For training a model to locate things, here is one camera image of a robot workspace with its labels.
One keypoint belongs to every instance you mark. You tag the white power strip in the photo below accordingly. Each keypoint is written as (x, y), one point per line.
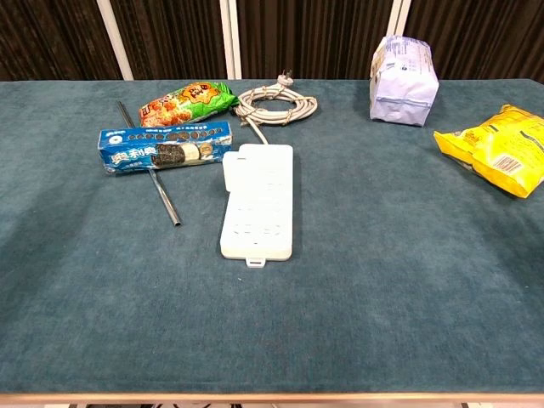
(259, 229)

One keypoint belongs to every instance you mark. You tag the thin metal rod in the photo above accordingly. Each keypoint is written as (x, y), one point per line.
(163, 193)

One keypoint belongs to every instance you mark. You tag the green orange snack bag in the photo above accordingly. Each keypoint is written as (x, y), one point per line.
(187, 104)

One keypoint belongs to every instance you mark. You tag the teal felt table mat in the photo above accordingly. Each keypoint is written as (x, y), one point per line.
(382, 276)

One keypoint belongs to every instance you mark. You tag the blue cookie box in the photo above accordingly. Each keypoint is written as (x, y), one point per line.
(140, 157)

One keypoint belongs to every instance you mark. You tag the dark brown partition panel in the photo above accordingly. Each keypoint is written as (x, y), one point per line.
(314, 38)
(51, 38)
(170, 38)
(480, 34)

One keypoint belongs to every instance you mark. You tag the pale purple package bag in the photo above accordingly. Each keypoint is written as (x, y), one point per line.
(404, 85)

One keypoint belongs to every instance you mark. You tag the yellow chip bag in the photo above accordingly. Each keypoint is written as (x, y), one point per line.
(501, 149)

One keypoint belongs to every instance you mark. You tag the white partition frame post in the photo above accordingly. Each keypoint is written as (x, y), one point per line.
(115, 38)
(399, 19)
(230, 38)

